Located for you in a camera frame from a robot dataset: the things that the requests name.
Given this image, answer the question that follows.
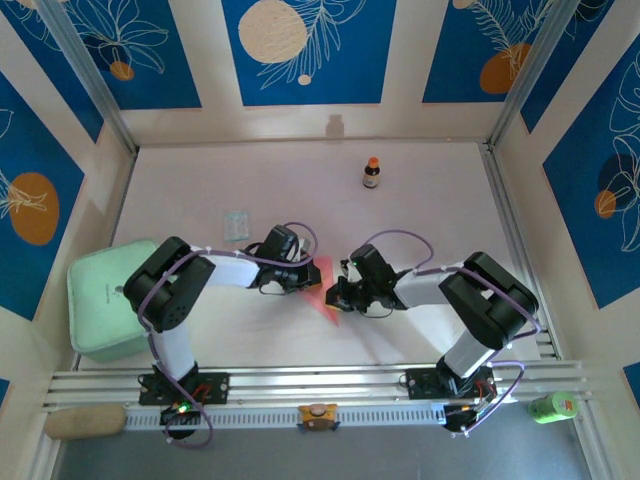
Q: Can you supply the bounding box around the beige foam block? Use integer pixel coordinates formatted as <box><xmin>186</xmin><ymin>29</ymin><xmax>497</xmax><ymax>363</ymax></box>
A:
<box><xmin>44</xmin><ymin>404</ymin><xmax>126</xmax><ymax>441</ymax></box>

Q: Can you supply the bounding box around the green can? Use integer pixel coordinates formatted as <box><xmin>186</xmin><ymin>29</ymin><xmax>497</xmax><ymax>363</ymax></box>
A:
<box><xmin>528</xmin><ymin>392</ymin><xmax>580</xmax><ymax>425</ymax></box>

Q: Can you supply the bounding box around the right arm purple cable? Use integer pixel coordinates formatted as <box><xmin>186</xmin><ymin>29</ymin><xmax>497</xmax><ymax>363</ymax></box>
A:
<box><xmin>367</xmin><ymin>228</ymin><xmax>542</xmax><ymax>440</ymax></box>

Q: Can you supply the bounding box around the aluminium side rail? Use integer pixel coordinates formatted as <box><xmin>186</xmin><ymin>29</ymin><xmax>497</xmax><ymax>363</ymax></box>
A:
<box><xmin>479</xmin><ymin>143</ymin><xmax>561</xmax><ymax>361</ymax></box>

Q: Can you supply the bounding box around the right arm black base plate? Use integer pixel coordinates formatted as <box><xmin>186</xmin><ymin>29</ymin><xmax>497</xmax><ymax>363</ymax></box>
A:
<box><xmin>407</xmin><ymin>367</ymin><xmax>496</xmax><ymax>401</ymax></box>

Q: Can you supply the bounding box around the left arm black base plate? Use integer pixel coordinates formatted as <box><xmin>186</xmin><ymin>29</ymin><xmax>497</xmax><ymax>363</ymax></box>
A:
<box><xmin>138</xmin><ymin>372</ymin><xmax>231</xmax><ymax>406</ymax></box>

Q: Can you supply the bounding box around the mint green case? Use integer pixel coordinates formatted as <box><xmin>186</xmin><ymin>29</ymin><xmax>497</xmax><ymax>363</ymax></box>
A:
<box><xmin>67</xmin><ymin>238</ymin><xmax>161</xmax><ymax>364</ymax></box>

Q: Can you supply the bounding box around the yellow clamp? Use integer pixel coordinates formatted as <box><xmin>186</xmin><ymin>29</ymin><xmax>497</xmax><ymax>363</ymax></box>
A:
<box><xmin>296</xmin><ymin>402</ymin><xmax>341</xmax><ymax>432</ymax></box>

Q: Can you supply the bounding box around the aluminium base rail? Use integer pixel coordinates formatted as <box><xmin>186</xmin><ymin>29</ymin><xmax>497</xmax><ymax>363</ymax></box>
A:
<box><xmin>42</xmin><ymin>359</ymin><xmax>594</xmax><ymax>412</ymax></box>

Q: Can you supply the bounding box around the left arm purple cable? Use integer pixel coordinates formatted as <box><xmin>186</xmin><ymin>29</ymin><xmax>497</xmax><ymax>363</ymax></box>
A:
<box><xmin>137</xmin><ymin>221</ymin><xmax>321</xmax><ymax>450</ymax></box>

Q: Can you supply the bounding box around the aluminium corner post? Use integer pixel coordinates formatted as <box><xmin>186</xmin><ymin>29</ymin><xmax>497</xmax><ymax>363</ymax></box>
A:
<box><xmin>37</xmin><ymin>0</ymin><xmax>140</xmax><ymax>154</ymax></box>
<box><xmin>487</xmin><ymin>0</ymin><xmax>584</xmax><ymax>151</ymax></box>

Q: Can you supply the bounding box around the pink paper sheet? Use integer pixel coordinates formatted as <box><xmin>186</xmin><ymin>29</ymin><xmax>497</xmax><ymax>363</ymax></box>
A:
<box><xmin>298</xmin><ymin>255</ymin><xmax>342</xmax><ymax>329</ymax></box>

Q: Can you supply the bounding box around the brown bottle orange cap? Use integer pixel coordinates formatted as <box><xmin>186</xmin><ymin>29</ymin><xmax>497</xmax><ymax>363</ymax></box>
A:
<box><xmin>362</xmin><ymin>156</ymin><xmax>383</xmax><ymax>190</ymax></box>

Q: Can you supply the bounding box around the clear plastic packet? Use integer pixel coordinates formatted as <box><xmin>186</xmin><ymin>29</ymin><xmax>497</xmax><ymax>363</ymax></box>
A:
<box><xmin>223</xmin><ymin>209</ymin><xmax>251</xmax><ymax>245</ymax></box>

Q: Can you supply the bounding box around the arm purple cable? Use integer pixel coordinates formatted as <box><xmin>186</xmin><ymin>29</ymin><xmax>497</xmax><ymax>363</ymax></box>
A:
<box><xmin>367</xmin><ymin>228</ymin><xmax>542</xmax><ymax>440</ymax></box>
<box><xmin>137</xmin><ymin>221</ymin><xmax>321</xmax><ymax>450</ymax></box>

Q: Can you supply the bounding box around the slotted grey cable duct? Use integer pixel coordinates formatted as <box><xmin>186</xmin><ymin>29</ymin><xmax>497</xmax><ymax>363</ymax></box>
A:
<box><xmin>123</xmin><ymin>403</ymin><xmax>447</xmax><ymax>431</ymax></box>

